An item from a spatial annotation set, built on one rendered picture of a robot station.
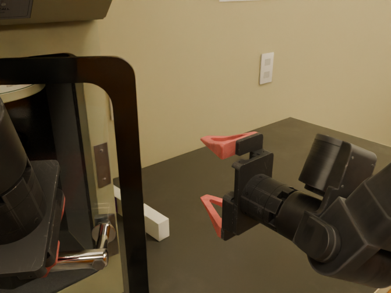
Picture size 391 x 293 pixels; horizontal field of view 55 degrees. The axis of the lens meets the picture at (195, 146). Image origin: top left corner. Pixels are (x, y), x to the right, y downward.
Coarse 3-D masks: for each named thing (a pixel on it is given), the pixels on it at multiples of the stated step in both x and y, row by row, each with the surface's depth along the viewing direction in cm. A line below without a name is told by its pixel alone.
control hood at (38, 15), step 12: (36, 0) 39; (48, 0) 40; (60, 0) 41; (72, 0) 42; (84, 0) 43; (96, 0) 44; (108, 0) 45; (36, 12) 41; (48, 12) 42; (60, 12) 43; (72, 12) 44; (84, 12) 45; (96, 12) 46; (0, 24) 40
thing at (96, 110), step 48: (0, 96) 34; (48, 96) 34; (96, 96) 35; (48, 144) 36; (96, 144) 37; (96, 192) 39; (144, 240) 42; (0, 288) 42; (48, 288) 43; (96, 288) 44; (144, 288) 45
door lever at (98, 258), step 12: (96, 228) 40; (108, 228) 41; (96, 240) 41; (108, 240) 40; (60, 252) 37; (72, 252) 37; (84, 252) 37; (96, 252) 37; (60, 264) 36; (72, 264) 36; (84, 264) 36; (96, 264) 36
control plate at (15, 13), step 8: (8, 0) 37; (16, 0) 38; (24, 0) 38; (32, 0) 39; (0, 8) 38; (8, 8) 38; (16, 8) 39; (24, 8) 39; (0, 16) 39; (8, 16) 39; (16, 16) 40; (24, 16) 40
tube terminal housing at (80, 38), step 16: (0, 32) 42; (16, 32) 44; (32, 32) 45; (48, 32) 46; (64, 32) 47; (80, 32) 48; (96, 32) 50; (0, 48) 43; (16, 48) 44; (32, 48) 45; (48, 48) 46; (64, 48) 48; (80, 48) 49; (96, 48) 51
